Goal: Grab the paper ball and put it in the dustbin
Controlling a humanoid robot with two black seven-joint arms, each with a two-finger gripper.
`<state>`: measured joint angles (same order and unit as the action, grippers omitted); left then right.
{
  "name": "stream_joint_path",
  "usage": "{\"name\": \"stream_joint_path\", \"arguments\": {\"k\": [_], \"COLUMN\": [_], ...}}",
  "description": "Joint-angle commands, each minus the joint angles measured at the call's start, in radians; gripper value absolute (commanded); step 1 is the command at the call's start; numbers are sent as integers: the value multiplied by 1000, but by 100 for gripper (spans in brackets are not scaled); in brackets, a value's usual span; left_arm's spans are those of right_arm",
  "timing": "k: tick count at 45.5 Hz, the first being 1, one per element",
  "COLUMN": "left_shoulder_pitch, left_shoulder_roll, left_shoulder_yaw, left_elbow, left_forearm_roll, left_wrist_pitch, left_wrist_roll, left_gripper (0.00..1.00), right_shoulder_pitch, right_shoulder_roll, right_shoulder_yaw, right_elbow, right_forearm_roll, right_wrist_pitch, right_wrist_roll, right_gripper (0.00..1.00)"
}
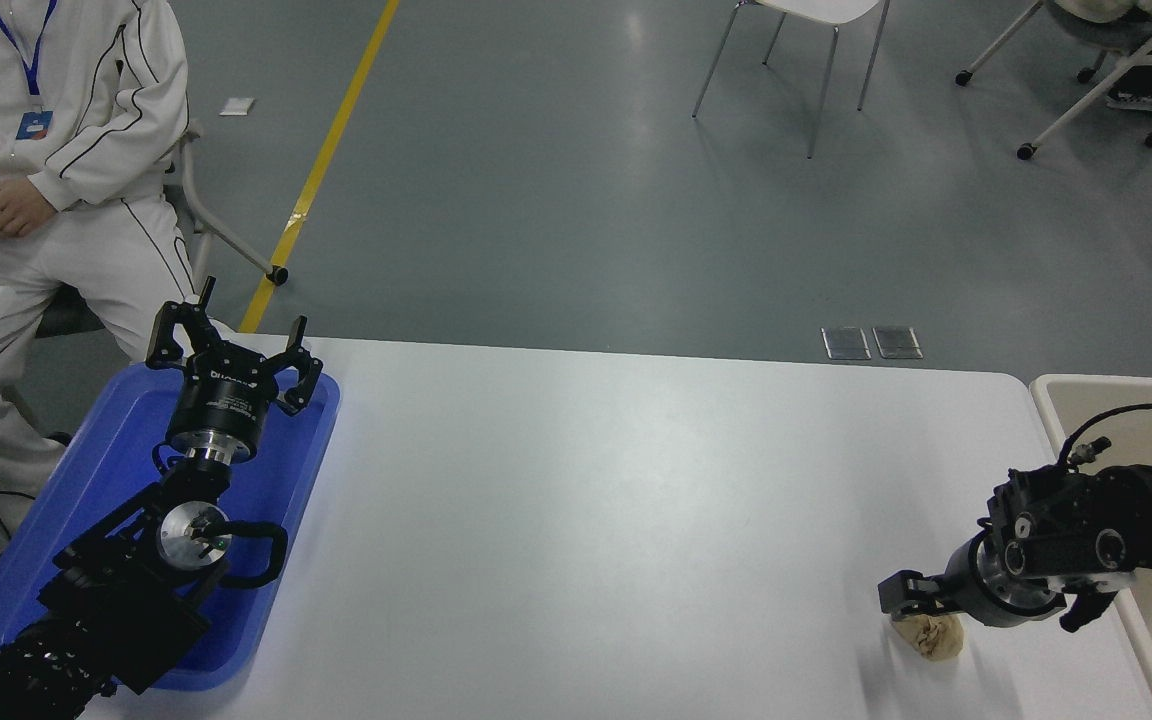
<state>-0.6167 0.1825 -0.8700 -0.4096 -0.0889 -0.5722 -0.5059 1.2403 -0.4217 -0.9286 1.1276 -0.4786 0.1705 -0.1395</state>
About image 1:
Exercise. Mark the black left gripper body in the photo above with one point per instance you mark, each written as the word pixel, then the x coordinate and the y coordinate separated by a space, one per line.
pixel 221 400

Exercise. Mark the white-framed office chair with castors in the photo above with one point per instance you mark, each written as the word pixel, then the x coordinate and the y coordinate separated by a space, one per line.
pixel 1106 40

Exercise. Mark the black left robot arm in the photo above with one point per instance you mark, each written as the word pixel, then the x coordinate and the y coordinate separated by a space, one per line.
pixel 106 600

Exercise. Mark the metal floor socket plate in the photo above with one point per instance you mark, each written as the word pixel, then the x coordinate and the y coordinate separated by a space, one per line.
pixel 846 343
pixel 897 342

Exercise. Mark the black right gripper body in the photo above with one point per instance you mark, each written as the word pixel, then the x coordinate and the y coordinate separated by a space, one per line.
pixel 964 590

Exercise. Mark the white chair with metal legs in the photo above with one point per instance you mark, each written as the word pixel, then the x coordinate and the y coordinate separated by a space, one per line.
pixel 821 30

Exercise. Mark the grey chair with castors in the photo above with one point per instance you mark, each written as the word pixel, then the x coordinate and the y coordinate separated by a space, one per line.
pixel 221 235

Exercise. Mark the tan paper ball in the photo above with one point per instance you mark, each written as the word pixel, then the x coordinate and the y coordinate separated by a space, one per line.
pixel 936 638

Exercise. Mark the person's left hand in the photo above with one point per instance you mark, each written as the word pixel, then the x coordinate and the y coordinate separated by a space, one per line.
pixel 16 210

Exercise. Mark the blue plastic tray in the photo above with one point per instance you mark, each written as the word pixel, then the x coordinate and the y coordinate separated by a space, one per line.
pixel 276 470

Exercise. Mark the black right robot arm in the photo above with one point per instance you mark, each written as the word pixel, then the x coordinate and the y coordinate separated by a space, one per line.
pixel 1136 520

